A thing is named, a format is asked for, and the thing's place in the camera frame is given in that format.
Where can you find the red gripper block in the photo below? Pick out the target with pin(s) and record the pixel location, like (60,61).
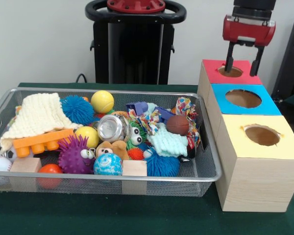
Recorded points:
(248,30)

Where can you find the wooden box with three holes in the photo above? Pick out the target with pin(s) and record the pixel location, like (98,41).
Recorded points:
(254,183)

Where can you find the shallow silver mesh bin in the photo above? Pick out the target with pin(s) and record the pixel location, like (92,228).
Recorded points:
(161,188)

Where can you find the black upright panel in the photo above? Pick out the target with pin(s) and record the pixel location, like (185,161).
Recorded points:
(291,61)

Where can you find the brown toy football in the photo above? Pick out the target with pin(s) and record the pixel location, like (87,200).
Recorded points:
(177,125)

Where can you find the yellow tennis style ball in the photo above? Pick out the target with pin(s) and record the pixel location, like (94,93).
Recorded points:
(102,101)

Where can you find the blue white patterned ball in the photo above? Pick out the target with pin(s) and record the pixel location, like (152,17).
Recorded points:
(107,164)

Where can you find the smooth yellow ball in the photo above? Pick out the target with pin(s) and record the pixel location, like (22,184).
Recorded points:
(88,137)

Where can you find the blue spiky rubber ball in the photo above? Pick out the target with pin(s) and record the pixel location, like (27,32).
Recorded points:
(77,110)

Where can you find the purple spiky ball with eyes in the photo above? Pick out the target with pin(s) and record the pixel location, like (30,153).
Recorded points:
(73,156)

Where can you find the dark green table cloth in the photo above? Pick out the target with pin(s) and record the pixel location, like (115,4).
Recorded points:
(112,215)

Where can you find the cream knitted cloth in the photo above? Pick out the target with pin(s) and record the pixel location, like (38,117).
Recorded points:
(39,115)

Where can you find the orange toy building brick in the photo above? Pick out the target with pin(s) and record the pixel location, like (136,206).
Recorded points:
(39,140)

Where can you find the red orange ball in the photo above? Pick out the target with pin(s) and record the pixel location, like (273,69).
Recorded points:
(50,169)

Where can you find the white baseball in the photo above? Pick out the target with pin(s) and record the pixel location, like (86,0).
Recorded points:
(0,164)

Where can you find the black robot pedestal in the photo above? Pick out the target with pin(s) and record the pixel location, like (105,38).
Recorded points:
(134,49)

